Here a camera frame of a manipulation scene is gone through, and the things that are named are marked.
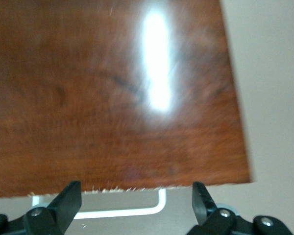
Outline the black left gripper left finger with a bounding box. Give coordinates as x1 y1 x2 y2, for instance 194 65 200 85
8 180 82 235

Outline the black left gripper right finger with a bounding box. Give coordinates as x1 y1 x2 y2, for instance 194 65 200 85
187 181 241 235

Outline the white drawer handle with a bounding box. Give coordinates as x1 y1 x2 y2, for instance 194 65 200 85
31 187 167 220

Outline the dark brown wooden cabinet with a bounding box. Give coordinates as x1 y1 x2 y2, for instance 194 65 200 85
0 0 257 199

